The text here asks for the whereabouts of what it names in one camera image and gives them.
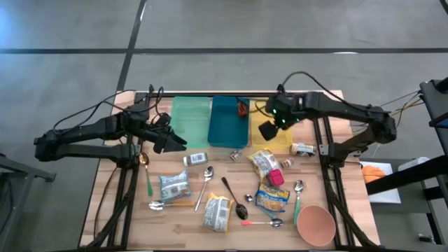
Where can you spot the red-lid patterned spice tin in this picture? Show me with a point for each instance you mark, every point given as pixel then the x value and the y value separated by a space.
pixel 276 178

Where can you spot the pink bowl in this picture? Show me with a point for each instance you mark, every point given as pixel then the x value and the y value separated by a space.
pixel 315 225

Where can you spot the yellow plastic bin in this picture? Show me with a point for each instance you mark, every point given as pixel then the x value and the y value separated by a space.
pixel 285 138

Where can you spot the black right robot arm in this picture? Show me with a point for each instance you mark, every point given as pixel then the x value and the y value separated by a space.
pixel 350 105

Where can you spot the black aluminium table frame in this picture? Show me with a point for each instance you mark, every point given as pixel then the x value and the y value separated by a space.
pixel 189 94

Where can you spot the white-lid spice jar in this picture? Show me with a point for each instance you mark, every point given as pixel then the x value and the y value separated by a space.
pixel 196 159

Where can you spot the green plastic bin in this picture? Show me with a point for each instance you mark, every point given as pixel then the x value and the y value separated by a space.
pixel 190 122

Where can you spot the black equipment cart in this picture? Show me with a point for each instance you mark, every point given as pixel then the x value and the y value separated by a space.
pixel 435 105

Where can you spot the plain silver metal spoon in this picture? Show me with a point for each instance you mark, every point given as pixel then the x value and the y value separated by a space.
pixel 209 172

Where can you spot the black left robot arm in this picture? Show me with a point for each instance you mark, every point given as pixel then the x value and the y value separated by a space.
pixel 87 127

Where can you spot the black metal stand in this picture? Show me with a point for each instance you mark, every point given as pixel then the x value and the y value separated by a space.
pixel 24 171

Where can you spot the dark orange snack packet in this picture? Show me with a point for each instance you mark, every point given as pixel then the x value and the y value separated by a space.
pixel 242 109

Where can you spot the wide tan-lid spice can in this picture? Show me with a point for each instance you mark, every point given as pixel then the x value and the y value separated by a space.
pixel 302 150

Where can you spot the yellow ramen noodle packet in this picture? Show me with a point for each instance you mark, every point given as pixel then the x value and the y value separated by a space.
pixel 262 162
pixel 217 213

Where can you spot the orange object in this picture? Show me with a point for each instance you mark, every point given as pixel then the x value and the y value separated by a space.
pixel 372 174

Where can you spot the blue yellow ramen packet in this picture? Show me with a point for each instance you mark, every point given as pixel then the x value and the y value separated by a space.
pixel 272 199

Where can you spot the white paper sheet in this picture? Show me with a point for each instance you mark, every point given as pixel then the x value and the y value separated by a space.
pixel 386 196

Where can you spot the black metal spoon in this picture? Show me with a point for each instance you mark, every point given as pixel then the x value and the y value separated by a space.
pixel 241 211

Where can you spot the teal plastic bin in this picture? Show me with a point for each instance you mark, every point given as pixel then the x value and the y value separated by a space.
pixel 225 126

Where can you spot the grey ramen noodle packet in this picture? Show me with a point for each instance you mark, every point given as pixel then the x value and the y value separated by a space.
pixel 174 186

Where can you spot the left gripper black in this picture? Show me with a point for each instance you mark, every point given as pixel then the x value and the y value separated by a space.
pixel 157 140

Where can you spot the white container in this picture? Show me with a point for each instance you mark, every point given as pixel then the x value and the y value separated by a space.
pixel 411 164

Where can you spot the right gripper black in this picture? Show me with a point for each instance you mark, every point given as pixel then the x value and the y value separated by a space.
pixel 276 106

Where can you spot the small black device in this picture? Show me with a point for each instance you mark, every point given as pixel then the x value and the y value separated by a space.
pixel 427 239

